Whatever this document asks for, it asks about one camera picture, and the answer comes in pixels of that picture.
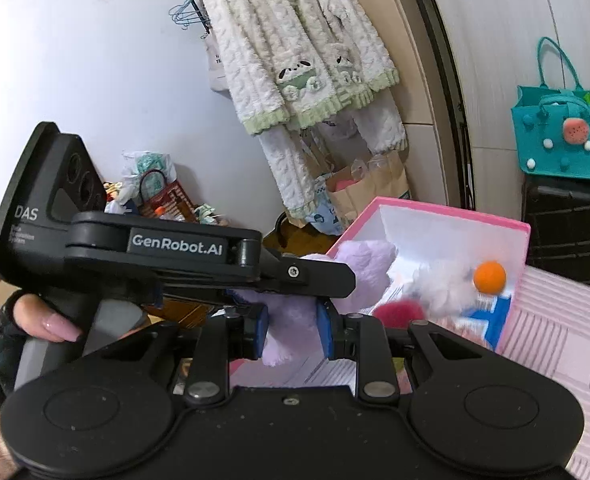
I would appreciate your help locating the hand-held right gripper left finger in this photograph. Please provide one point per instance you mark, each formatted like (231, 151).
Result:
(262, 332)

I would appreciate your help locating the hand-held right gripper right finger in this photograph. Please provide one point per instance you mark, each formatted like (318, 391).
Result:
(323, 332)

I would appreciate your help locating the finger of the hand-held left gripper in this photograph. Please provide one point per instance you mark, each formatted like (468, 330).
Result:
(315, 280)

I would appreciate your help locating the purple plush toy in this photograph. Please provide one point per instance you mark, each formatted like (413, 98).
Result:
(295, 327)

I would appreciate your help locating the pink pompom ball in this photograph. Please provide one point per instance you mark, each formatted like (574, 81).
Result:
(400, 312)

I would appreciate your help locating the white fluffy plush toy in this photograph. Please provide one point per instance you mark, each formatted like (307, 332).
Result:
(445, 285)

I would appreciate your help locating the blue wet wipes packet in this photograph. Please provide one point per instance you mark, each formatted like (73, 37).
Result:
(492, 322)

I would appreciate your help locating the orange makeup sponge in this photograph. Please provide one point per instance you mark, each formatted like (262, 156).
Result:
(490, 277)

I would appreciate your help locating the pink cardboard box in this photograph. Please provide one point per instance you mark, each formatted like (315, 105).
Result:
(517, 265)

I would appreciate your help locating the person's left hand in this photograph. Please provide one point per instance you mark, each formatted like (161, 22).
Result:
(45, 322)

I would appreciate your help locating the blue printed white bag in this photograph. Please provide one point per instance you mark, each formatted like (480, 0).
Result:
(325, 220)

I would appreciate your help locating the cream fluffy pajama pants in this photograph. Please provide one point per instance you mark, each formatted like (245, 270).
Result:
(295, 170)

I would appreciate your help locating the brown paper bag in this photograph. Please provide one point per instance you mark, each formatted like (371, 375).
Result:
(375, 185)

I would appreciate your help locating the white cloth tote bag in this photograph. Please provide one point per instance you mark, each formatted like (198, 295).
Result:
(217, 65)

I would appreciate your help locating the black vertical pole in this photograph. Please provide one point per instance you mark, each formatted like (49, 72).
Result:
(445, 90)

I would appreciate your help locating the cream fluffy jacket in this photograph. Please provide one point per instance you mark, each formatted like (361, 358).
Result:
(285, 45)

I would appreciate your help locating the black suitcase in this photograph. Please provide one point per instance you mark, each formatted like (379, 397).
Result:
(570, 230)

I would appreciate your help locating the teal felt handbag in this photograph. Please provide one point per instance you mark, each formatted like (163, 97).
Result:
(560, 145)

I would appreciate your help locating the white wardrobe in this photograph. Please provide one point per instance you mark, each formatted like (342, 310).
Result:
(525, 10)

